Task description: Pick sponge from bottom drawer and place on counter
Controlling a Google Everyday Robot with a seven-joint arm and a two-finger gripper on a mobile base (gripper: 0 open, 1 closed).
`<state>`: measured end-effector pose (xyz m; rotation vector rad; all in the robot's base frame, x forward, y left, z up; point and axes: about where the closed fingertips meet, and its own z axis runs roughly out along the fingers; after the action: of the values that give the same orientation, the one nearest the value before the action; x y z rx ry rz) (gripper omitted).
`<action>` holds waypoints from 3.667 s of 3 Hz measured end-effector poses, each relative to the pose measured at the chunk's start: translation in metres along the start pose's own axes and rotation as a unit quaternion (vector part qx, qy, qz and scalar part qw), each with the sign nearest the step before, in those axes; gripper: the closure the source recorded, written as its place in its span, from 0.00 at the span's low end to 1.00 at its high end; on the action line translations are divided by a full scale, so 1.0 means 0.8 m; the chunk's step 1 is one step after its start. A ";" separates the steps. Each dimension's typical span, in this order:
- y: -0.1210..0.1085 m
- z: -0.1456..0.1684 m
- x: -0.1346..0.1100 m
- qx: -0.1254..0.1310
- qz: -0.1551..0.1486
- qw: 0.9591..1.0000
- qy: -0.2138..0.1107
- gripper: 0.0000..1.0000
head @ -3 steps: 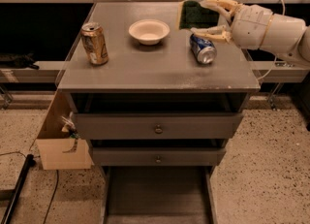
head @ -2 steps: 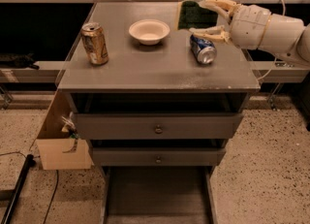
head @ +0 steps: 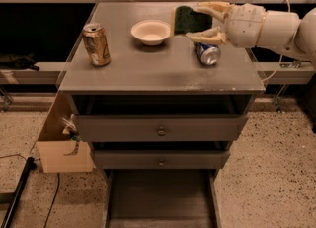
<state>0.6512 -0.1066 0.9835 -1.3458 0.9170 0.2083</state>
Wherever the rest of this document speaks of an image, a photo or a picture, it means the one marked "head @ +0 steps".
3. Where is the black object on ledge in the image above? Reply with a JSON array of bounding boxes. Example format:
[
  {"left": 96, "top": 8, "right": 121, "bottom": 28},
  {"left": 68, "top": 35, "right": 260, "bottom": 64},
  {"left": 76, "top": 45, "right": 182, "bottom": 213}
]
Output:
[{"left": 0, "top": 53, "right": 40, "bottom": 71}]

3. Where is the bottom grey drawer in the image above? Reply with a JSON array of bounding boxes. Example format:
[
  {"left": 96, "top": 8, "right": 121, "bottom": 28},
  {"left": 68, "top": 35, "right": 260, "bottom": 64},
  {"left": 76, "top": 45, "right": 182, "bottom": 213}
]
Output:
[{"left": 102, "top": 170, "right": 222, "bottom": 228}]

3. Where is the white cable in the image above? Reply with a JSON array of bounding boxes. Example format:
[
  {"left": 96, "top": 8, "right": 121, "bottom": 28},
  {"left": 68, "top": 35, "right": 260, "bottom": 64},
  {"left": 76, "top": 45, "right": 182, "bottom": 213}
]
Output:
[{"left": 262, "top": 0, "right": 293, "bottom": 83}]

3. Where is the black floor cable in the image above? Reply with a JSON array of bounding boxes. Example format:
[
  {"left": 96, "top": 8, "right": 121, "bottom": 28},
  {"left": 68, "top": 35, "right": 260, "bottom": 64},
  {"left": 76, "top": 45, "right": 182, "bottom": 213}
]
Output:
[{"left": 42, "top": 172, "right": 61, "bottom": 228}]

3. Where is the blue soda can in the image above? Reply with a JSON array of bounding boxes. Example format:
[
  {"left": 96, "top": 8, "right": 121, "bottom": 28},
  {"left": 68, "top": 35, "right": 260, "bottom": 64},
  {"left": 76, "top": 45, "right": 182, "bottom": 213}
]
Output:
[{"left": 194, "top": 42, "right": 221, "bottom": 66}]

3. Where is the grey drawer cabinet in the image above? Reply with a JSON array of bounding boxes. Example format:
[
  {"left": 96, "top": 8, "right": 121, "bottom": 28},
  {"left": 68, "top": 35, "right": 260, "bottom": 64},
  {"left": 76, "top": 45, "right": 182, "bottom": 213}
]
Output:
[{"left": 56, "top": 0, "right": 267, "bottom": 228}]

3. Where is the green yellow sponge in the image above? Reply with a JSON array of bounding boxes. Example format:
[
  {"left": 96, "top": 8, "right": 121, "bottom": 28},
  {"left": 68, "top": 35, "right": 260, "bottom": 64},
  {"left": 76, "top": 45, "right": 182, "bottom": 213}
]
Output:
[{"left": 171, "top": 6, "right": 212, "bottom": 36}]

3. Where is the black floor bar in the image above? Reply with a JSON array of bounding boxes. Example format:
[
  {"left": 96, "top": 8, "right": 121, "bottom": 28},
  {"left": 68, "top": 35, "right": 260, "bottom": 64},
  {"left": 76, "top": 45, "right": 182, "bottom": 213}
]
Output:
[{"left": 0, "top": 157, "right": 37, "bottom": 228}]

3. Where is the top grey drawer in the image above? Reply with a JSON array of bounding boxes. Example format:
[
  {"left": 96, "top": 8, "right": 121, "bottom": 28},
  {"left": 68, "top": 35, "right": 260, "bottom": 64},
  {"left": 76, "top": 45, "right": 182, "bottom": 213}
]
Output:
[{"left": 74, "top": 115, "right": 248, "bottom": 142}]

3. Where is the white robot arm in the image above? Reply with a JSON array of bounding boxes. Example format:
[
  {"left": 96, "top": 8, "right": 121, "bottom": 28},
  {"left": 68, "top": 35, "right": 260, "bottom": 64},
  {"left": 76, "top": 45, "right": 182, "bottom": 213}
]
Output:
[{"left": 186, "top": 2, "right": 316, "bottom": 65}]

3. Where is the gold soda can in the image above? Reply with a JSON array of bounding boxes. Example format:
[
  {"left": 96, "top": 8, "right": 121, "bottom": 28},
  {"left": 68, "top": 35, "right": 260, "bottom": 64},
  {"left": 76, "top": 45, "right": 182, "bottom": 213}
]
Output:
[{"left": 82, "top": 23, "right": 111, "bottom": 67}]

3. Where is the grey drawer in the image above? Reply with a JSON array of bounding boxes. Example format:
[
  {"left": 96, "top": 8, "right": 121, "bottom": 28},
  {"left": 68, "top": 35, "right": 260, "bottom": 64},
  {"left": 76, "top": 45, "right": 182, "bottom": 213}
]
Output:
[
  {"left": 94, "top": 150, "right": 230, "bottom": 169},
  {"left": 102, "top": 170, "right": 222, "bottom": 228},
  {"left": 74, "top": 115, "right": 248, "bottom": 142}
]

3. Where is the metal bracket on rail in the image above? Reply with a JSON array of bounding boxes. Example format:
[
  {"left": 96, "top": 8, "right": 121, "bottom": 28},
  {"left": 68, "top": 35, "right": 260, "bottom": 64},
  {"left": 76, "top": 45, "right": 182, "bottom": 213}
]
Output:
[{"left": 270, "top": 60, "right": 301, "bottom": 113}]

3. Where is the cardboard box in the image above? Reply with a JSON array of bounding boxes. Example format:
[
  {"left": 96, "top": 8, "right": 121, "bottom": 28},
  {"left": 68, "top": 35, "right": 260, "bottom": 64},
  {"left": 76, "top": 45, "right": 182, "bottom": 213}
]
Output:
[{"left": 37, "top": 93, "right": 94, "bottom": 173}]

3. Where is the white paper bowl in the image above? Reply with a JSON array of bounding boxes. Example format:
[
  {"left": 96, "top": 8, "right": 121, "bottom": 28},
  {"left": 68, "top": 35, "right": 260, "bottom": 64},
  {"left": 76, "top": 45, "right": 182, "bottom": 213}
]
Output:
[{"left": 131, "top": 20, "right": 171, "bottom": 46}]

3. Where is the middle grey drawer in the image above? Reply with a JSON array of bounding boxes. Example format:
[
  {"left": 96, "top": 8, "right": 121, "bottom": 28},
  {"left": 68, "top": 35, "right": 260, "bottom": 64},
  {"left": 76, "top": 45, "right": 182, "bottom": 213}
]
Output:
[{"left": 94, "top": 150, "right": 230, "bottom": 169}]

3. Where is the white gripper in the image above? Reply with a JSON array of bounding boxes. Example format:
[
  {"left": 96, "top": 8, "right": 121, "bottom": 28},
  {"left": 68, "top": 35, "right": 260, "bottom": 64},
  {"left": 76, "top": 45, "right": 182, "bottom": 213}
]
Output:
[{"left": 186, "top": 1, "right": 266, "bottom": 48}]

